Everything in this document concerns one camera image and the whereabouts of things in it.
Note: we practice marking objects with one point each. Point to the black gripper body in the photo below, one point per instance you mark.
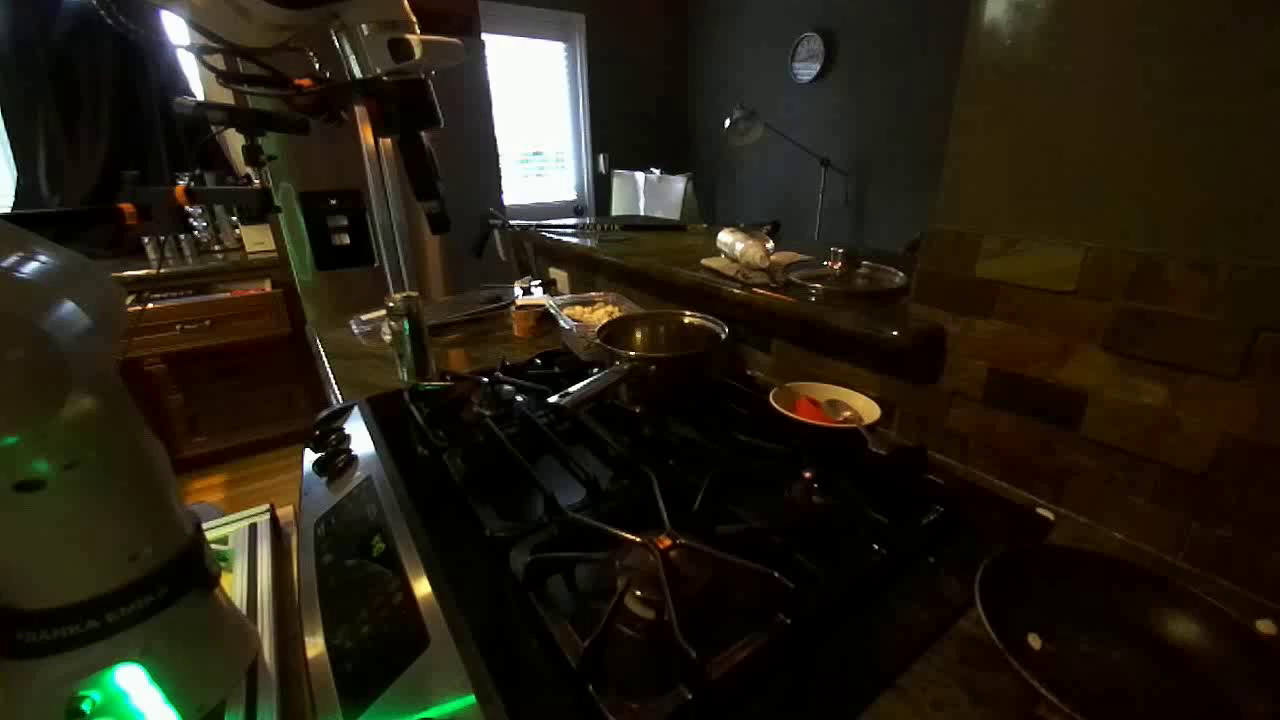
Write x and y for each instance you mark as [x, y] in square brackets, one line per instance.
[420, 115]

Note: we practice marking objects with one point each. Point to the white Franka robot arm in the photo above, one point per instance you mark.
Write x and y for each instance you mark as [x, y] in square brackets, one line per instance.
[83, 464]

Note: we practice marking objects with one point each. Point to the bright window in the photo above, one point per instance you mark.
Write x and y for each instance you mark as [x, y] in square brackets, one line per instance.
[532, 122]

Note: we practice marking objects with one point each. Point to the clear glass dish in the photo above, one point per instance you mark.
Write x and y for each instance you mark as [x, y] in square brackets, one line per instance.
[374, 325]

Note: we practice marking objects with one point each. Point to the dark green bottle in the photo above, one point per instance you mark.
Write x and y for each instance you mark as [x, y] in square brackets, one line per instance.
[415, 340]

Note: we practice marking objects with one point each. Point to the small orange cup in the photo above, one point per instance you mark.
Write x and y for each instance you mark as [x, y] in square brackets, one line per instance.
[524, 323]

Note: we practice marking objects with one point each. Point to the white box appliance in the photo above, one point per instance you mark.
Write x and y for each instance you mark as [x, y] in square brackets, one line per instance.
[648, 192]

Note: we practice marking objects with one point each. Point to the black stove knob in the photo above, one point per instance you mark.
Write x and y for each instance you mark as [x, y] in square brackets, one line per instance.
[338, 424]
[333, 462]

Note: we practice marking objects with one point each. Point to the wooden drawer cabinet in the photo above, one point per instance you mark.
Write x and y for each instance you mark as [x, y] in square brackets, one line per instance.
[215, 345]

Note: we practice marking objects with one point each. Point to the thin desk lamp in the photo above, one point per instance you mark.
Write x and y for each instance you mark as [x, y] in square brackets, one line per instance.
[743, 124]

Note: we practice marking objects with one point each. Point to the black gas stove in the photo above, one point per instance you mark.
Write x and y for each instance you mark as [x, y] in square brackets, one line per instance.
[643, 560]

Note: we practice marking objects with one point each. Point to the round silver plate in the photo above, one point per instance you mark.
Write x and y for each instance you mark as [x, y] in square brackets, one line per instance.
[852, 278]

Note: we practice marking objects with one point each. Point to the white bowl with red food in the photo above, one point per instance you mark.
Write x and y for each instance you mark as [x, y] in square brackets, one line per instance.
[824, 405]

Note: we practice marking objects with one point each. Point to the black frying pan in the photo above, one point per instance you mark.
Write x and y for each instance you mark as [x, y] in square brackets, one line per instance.
[1123, 641]

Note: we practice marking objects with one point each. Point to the round wall clock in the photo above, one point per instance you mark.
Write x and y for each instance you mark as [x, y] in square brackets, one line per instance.
[811, 59]

